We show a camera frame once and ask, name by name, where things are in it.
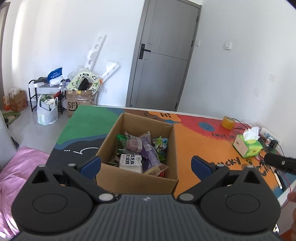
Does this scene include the brown cardboard box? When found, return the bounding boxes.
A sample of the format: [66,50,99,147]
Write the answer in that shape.
[96,113,179,194]

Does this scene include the brown nut snack packet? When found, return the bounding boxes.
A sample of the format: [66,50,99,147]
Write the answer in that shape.
[125,131,152,154]

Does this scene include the bright green snack packet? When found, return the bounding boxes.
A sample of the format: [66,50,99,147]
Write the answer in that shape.
[152,136,168,163]

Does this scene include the purple long bread packet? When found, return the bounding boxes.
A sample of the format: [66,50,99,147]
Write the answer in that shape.
[140,144,168,176]

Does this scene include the red snack packet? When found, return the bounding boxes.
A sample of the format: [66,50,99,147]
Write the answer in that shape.
[158,171,165,178]

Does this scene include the person right hand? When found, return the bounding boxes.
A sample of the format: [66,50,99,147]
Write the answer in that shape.
[287,192,296,241]

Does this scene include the black power adapter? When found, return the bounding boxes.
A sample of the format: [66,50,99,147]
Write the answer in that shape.
[268,139,278,149]

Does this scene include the colourful cartoon table mat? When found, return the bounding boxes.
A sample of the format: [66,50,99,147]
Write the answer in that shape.
[47,106,280,196]

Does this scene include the white power strip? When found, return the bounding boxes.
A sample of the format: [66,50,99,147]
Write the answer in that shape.
[259,128,281,144]

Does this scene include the green tissue box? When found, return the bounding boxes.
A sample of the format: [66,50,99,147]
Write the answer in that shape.
[232,126,263,158]

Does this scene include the yellow tape roll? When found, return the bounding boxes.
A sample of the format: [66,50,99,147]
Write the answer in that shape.
[221,116,236,130]

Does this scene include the pink blanket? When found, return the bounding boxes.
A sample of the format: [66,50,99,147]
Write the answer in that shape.
[1,146,49,238]

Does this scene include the SF cardboard box floor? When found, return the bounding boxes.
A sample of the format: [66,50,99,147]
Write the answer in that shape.
[66,90,97,118]

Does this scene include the white shopping bag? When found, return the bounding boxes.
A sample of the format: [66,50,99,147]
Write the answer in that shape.
[37,94,58,126]

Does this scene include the green floor mat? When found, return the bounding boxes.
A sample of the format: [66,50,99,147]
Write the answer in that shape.
[2,111,21,126]

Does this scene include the black metal shoe rack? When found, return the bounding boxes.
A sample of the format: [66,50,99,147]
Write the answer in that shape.
[28,78,65,114]

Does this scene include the orange printed cardboard box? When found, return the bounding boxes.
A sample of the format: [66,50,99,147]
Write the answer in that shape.
[3,88,28,113]

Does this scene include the blue plastic bag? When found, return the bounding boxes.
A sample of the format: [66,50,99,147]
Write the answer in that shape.
[47,67,62,82]

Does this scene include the white foam board short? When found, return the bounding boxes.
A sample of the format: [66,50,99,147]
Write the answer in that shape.
[101,61,120,83]

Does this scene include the white foam board tall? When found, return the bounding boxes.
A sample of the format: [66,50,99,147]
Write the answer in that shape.
[84,32,107,71]

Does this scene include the grey door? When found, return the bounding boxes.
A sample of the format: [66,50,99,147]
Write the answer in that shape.
[125,1,202,111]

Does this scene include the white handled knife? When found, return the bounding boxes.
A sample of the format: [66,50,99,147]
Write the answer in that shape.
[274,169,287,191]

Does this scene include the red cable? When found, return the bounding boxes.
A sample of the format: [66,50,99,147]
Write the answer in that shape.
[259,155,293,207]

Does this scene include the black cable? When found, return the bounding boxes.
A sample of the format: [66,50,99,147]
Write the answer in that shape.
[232,118,287,158]

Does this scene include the white wall switch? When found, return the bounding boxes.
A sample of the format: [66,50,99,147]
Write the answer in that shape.
[224,41,232,50]

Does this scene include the black door handle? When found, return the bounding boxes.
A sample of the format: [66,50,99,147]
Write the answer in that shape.
[139,44,151,59]

